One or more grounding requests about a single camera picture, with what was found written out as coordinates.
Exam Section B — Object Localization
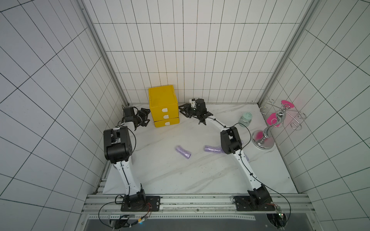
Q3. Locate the yellow plastic drawer cabinet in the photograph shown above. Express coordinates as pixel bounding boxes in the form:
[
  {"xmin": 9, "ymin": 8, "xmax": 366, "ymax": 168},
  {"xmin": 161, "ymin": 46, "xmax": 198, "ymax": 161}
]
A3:
[{"xmin": 148, "ymin": 85, "xmax": 180, "ymax": 128}]

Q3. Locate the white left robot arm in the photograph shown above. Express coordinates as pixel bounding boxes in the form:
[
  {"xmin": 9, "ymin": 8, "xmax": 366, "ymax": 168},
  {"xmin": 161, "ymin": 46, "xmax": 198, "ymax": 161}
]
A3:
[{"xmin": 103, "ymin": 106, "xmax": 150, "ymax": 207}]

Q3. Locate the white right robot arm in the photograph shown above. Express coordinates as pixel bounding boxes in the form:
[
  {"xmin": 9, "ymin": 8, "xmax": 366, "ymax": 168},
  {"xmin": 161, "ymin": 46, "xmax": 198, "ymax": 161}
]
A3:
[{"xmin": 178, "ymin": 99, "xmax": 270, "ymax": 209}]

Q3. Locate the pale green jar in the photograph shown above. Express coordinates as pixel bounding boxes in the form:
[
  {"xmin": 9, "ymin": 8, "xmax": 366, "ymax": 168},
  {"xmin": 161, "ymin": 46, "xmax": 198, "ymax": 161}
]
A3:
[{"xmin": 239, "ymin": 112, "xmax": 252, "ymax": 127}]

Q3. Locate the pink metal cup rack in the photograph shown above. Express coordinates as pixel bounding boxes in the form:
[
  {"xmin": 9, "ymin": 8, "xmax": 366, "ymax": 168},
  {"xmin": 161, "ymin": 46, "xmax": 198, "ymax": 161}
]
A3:
[{"xmin": 251, "ymin": 98, "xmax": 307, "ymax": 150}]

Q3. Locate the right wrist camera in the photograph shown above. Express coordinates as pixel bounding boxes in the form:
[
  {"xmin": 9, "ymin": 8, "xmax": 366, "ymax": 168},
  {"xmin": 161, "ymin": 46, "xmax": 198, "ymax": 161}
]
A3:
[{"xmin": 189, "ymin": 99, "xmax": 205, "ymax": 108}]

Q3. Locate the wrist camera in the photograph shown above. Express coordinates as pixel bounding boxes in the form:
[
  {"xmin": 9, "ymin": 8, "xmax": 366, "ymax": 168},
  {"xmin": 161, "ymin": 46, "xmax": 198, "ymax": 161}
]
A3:
[
  {"xmin": 123, "ymin": 106, "xmax": 138, "ymax": 117},
  {"xmin": 189, "ymin": 99, "xmax": 205, "ymax": 108}
]

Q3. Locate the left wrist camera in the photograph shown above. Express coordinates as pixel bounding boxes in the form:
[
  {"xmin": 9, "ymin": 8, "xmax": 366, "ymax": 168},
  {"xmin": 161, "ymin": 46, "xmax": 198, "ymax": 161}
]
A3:
[{"xmin": 123, "ymin": 106, "xmax": 138, "ymax": 117}]

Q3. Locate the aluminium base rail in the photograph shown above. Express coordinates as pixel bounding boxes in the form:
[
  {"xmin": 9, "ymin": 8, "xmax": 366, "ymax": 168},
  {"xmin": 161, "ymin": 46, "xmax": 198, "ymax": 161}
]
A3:
[{"xmin": 82, "ymin": 193, "xmax": 315, "ymax": 220}]

